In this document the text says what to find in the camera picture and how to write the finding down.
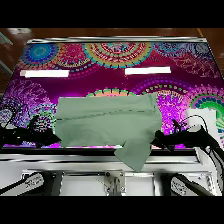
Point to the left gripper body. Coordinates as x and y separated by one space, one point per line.
46 137

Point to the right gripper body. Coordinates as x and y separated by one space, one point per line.
165 140

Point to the green T-shirt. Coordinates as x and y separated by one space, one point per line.
106 123

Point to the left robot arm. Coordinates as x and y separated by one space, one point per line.
16 135

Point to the white garment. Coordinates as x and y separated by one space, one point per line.
204 115

